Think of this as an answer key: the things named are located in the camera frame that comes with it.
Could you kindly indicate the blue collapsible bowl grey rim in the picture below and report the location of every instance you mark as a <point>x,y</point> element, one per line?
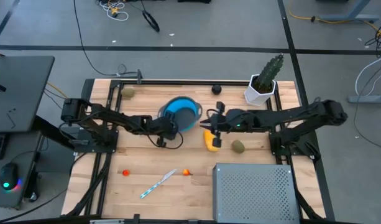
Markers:
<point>184,104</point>

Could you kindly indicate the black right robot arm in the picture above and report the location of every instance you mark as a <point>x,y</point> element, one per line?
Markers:
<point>302,116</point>

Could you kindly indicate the green cactus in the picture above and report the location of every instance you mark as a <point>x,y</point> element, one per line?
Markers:
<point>271,70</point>

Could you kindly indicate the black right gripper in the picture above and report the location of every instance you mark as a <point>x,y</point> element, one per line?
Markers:
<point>230,121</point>

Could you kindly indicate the grey desk leg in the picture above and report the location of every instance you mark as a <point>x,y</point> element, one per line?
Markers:
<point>348,15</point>

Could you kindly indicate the white hexagonal plant pot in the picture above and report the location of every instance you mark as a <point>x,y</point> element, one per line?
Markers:
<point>255,96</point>

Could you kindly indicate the small red round fruit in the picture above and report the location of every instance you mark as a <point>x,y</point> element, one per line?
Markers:
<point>125,172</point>

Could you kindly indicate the yellow mango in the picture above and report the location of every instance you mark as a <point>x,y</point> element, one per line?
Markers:
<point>208,140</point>

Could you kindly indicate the black side desk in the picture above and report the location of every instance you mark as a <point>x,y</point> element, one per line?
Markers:
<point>19,93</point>

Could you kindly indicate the grey desk foot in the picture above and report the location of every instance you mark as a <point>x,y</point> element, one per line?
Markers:
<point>369,99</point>

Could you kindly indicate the silver metal bracket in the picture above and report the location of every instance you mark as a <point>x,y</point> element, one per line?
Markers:
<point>106,221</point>

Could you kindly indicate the tan round fruit green stem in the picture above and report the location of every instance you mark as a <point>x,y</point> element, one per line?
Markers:
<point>128,92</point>

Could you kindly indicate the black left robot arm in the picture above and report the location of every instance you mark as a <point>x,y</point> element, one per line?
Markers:
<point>115,119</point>

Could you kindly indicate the grey perforated metal shelf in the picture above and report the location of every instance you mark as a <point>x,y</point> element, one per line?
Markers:
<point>255,194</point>

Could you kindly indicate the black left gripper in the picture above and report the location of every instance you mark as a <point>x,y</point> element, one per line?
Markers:
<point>159,127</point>

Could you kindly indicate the black clamp post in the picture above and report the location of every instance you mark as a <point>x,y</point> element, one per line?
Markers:
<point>136,218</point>
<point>139,76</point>

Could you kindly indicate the black computer mouse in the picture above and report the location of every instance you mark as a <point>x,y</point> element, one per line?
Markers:
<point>8,175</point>

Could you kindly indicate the olive green kiwi fruit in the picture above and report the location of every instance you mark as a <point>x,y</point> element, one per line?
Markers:
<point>238,146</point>

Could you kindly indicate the small orange-red stemmed fruit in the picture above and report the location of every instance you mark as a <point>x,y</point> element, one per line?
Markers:
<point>186,172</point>

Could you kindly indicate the black plum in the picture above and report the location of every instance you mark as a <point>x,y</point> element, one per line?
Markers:
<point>216,89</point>

